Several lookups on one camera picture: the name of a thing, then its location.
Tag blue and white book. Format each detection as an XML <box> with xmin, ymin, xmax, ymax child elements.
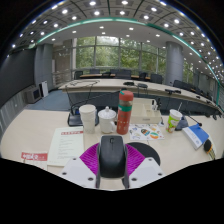
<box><xmin>181</xmin><ymin>123</ymin><xmax>210</xmax><ymax>150</ymax></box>

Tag black computer mouse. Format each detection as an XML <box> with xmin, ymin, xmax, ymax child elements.
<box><xmin>97</xmin><ymin>134</ymin><xmax>128</xmax><ymax>179</ymax></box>

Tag white standing board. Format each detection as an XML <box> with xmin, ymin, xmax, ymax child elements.
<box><xmin>39</xmin><ymin>80</ymin><xmax>50</xmax><ymax>98</ymax></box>

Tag black mouse pad with wrist rest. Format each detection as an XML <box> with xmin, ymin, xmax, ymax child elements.
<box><xmin>126</xmin><ymin>141</ymin><xmax>161</xmax><ymax>167</ymax></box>

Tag white lidded mug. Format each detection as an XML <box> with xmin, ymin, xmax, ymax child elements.
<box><xmin>97</xmin><ymin>105</ymin><xmax>118</xmax><ymax>135</ymax></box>

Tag grey gooseneck microphone base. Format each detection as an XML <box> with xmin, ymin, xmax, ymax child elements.
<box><xmin>174</xmin><ymin>114</ymin><xmax>190</xmax><ymax>132</ymax></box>

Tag cream desk organizer box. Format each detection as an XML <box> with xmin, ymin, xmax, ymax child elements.
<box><xmin>130</xmin><ymin>101</ymin><xmax>163</xmax><ymax>126</ymax></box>

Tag row of dark office chairs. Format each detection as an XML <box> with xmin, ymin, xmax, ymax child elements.
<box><xmin>73</xmin><ymin>68</ymin><xmax>209</xmax><ymax>96</ymax></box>

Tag black brush with yellow handle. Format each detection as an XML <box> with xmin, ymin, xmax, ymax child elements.
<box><xmin>203</xmin><ymin>138</ymin><xmax>217</xmax><ymax>161</ymax></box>

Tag red drink bottle green band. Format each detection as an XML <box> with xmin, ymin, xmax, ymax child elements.
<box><xmin>116</xmin><ymin>89</ymin><xmax>135</xmax><ymax>136</ymax></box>

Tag ceiling lights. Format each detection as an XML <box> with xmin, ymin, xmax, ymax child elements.
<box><xmin>9</xmin><ymin>0</ymin><xmax>224</xmax><ymax>73</ymax></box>

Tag stack of white paper cups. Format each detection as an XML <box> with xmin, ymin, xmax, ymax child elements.
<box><xmin>78</xmin><ymin>103</ymin><xmax>98</xmax><ymax>135</ymax></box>

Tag colourful sticker sheet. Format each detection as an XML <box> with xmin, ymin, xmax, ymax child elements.
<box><xmin>128</xmin><ymin>123</ymin><xmax>166</xmax><ymax>142</ymax></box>

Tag red and white magazine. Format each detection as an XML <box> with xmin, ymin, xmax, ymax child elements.
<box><xmin>20</xmin><ymin>151</ymin><xmax>49</xmax><ymax>171</ymax></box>

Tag cream paper booklet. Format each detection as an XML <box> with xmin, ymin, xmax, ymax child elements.
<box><xmin>46</xmin><ymin>126</ymin><xmax>85</xmax><ymax>168</ymax></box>

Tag grey box appliance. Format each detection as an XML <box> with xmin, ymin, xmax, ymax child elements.
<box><xmin>24</xmin><ymin>85</ymin><xmax>43</xmax><ymax>104</ymax></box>

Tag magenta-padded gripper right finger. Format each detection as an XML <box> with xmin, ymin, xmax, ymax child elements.
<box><xmin>122</xmin><ymin>143</ymin><xmax>167</xmax><ymax>190</ymax></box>

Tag long curved conference desk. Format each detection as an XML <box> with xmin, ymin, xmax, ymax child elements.
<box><xmin>58</xmin><ymin>78</ymin><xmax>223</xmax><ymax>114</ymax></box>

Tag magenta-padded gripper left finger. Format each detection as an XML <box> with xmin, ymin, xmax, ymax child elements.
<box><xmin>58</xmin><ymin>142</ymin><xmax>102</xmax><ymax>190</ymax></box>

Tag green and white paper cup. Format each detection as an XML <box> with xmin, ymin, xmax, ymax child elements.
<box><xmin>165</xmin><ymin>108</ymin><xmax>184</xmax><ymax>134</ymax></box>

